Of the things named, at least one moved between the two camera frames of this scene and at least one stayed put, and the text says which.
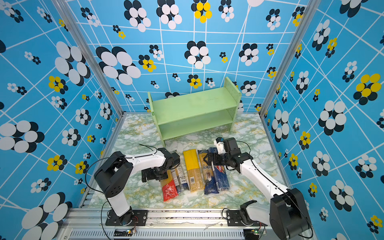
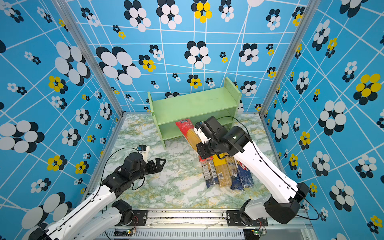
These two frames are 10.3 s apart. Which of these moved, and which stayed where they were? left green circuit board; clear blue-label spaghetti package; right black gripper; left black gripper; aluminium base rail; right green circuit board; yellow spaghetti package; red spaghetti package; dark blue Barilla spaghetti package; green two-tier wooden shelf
Moved: yellow spaghetti package; dark blue Barilla spaghetti package; left black gripper; right black gripper; clear blue-label spaghetti package; red spaghetti package
Stayed: left green circuit board; green two-tier wooden shelf; right green circuit board; aluminium base rail
